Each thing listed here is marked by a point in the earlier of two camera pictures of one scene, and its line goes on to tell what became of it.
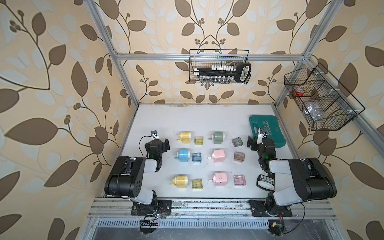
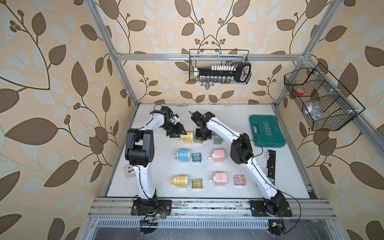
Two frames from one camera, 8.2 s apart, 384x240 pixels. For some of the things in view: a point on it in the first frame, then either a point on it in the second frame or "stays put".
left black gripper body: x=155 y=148 → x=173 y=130
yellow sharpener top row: x=185 y=137 stays put
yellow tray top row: x=198 y=140 stays put
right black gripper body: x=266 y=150 → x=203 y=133
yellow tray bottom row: x=197 y=184 stays put
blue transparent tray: x=196 y=157 stays put
